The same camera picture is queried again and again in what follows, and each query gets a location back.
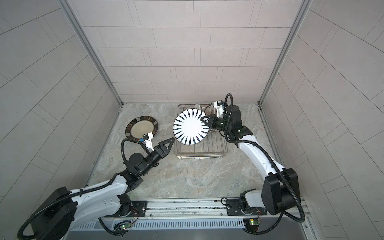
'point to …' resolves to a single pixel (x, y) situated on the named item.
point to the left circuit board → (126, 226)
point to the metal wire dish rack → (212, 147)
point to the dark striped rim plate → (137, 127)
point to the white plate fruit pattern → (197, 106)
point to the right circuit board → (254, 222)
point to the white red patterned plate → (187, 108)
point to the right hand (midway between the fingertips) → (201, 119)
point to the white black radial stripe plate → (189, 128)
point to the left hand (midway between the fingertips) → (177, 141)
